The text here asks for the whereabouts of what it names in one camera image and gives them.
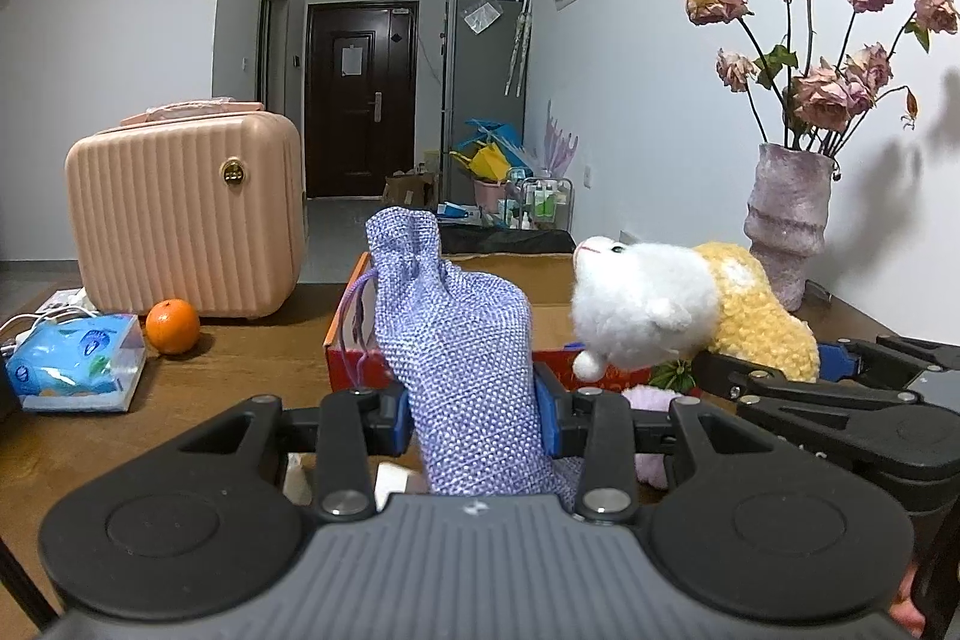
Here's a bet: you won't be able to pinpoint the orange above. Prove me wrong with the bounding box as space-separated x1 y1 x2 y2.
145 299 202 356

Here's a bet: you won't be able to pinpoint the brown cardboard carton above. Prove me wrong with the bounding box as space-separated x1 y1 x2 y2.
384 171 437 210

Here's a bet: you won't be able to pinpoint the dark brown entrance door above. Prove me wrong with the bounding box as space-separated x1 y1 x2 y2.
304 0 419 200

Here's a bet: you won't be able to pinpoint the grey cabinet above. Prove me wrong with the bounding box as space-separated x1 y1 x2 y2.
441 0 530 214

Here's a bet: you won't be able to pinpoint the clear plastic bag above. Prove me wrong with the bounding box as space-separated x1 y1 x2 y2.
463 1 502 35

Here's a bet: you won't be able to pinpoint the blue rack with yellow bag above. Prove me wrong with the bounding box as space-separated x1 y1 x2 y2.
450 119 526 184

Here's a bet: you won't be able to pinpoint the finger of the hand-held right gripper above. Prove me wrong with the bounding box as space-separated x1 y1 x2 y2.
821 335 960 387
690 350 925 414

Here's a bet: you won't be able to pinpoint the black cloth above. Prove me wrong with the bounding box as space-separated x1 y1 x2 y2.
439 224 575 257

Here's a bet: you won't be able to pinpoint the white power strip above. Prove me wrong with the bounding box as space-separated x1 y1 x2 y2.
34 286 97 319

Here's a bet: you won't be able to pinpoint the pink ribbed suitcase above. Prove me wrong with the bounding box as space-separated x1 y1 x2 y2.
64 100 308 320

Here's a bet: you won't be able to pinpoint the purple feather decoration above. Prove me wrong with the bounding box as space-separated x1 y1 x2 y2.
544 100 578 180

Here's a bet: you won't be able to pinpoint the pink bucket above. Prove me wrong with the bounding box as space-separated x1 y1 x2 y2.
472 179 511 214

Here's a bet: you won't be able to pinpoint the trolley with bottles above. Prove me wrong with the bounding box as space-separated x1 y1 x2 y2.
506 175 575 232

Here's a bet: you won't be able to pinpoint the pink textured vase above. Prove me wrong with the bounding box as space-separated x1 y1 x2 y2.
744 141 837 313

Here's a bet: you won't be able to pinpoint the yellow plush toy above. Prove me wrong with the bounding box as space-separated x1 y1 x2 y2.
690 241 821 384

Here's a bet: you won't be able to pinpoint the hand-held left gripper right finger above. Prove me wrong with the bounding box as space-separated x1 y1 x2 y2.
534 374 781 525

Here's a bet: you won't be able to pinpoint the lilac towel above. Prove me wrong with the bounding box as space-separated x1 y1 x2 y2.
622 383 706 491

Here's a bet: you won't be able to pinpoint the white plush toy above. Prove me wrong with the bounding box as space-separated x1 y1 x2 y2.
570 235 725 380

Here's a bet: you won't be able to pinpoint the hanging folded umbrella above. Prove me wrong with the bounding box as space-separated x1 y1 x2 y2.
506 0 533 97

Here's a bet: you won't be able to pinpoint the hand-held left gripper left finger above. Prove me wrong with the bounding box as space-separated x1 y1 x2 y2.
150 385 412 525

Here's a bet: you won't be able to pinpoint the dried pink roses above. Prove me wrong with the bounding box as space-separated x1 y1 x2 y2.
684 0 960 157

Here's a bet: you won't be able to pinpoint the side room door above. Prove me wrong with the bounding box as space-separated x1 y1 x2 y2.
259 0 290 112

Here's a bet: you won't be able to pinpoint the small white block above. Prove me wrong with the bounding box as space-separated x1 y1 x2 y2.
373 460 428 498

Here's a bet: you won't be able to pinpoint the red cardboard box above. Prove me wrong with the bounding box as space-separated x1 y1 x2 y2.
324 251 702 396

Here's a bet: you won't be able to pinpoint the purple woven drawstring pouch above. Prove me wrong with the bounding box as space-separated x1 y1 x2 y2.
364 206 582 498

